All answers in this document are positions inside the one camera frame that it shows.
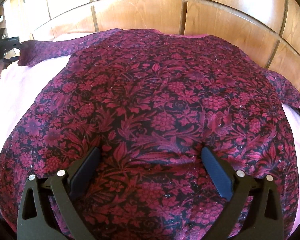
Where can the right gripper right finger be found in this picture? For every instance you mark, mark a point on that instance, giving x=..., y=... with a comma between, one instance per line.
x=264, y=219

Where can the wooden panel headboard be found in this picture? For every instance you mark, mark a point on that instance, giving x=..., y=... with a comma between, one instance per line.
x=267, y=30

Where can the red floral patterned garment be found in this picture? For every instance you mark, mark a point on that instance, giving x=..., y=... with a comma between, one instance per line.
x=152, y=119

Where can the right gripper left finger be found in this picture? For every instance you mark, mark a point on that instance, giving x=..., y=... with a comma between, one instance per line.
x=36, y=219

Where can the pink bed sheet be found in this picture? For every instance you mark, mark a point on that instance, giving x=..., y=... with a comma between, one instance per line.
x=17, y=84

